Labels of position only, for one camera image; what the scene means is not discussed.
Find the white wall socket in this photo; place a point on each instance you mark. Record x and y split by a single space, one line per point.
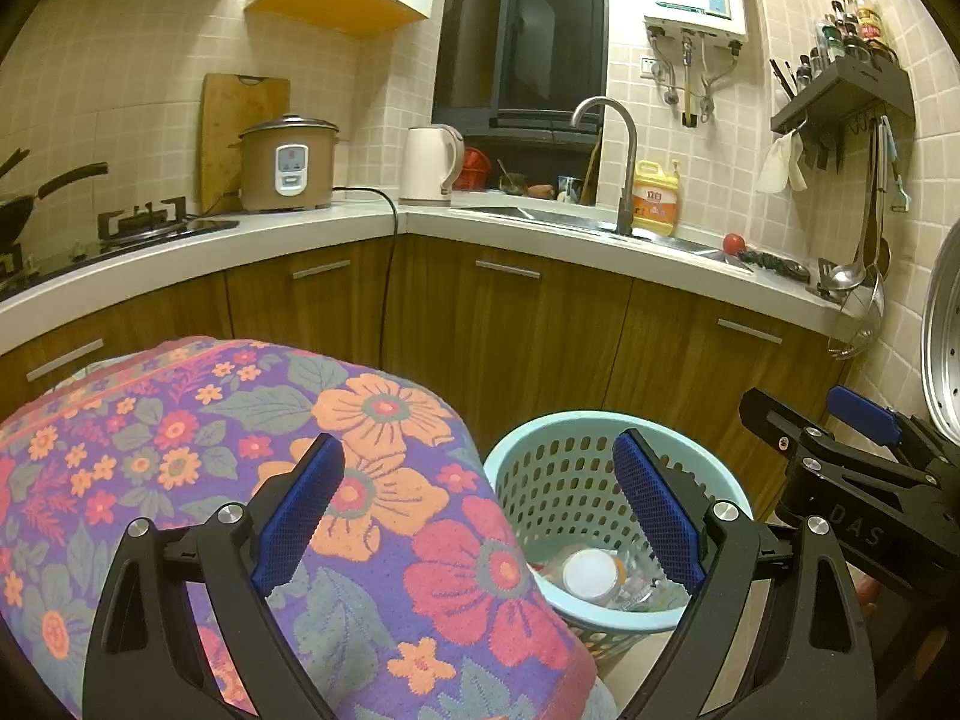
650 67

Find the steel skimmer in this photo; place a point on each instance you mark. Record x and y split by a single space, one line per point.
862 322

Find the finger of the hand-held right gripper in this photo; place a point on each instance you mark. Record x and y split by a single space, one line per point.
780 427
862 412

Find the white hanging cloth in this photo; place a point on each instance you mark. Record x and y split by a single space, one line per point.
780 165

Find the black wall shelf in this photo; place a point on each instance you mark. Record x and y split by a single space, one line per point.
847 97

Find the wooden cutting board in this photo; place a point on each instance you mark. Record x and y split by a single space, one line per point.
225 105

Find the small glass cup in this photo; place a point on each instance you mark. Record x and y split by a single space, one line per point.
568 190

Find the steel kitchen faucet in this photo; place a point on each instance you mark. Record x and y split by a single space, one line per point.
630 165

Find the white electric kettle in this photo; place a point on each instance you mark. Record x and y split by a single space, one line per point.
427 165

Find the floral printed cloth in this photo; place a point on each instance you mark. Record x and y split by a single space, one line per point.
150 427

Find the small white plastic bottle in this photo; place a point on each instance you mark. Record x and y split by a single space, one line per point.
589 574

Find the red tomato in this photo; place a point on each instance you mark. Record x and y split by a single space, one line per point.
734 243

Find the black gas stove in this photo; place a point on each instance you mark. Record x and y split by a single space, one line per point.
142 221

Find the clear plastic wrapper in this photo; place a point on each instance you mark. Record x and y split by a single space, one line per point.
641 596

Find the wooden base cabinet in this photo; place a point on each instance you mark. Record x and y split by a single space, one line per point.
525 337

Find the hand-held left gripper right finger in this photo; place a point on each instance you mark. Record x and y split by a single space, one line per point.
660 517

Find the steel steamer plate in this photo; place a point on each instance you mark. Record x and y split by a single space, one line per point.
945 330

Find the steel ladle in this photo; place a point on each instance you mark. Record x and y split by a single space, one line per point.
847 276

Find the row of seasoning bottles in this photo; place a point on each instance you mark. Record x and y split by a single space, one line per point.
847 30

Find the black wok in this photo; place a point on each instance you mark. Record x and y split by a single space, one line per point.
19 214

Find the steel sink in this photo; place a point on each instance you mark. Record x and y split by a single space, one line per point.
570 219

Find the yellow dish soap bottle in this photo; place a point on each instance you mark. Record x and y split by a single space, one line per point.
656 202

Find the blue hanging brush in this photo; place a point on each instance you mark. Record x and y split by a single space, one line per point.
896 180

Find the beige rice cooker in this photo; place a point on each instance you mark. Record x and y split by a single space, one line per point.
289 165

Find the light blue plastic basket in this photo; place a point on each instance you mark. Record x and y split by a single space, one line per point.
540 457

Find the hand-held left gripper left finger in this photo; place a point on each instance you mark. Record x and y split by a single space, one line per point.
296 517

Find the dark kitchen utensil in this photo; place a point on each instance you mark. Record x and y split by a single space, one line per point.
780 266

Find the dark window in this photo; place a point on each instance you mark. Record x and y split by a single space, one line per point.
480 30

